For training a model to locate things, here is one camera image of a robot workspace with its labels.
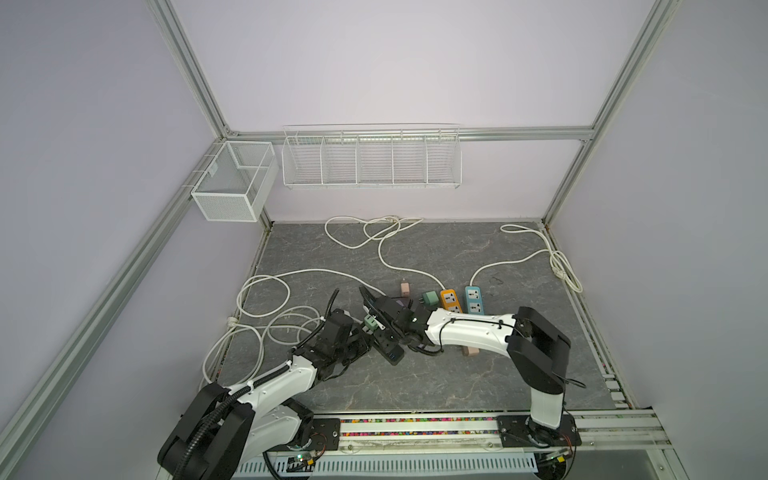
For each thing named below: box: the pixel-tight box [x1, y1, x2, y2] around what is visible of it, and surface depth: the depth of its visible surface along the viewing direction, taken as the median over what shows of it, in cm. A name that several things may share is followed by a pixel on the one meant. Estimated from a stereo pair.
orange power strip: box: [440, 289, 463, 314], surface depth 98 cm
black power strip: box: [373, 325, 405, 366], surface depth 78 cm
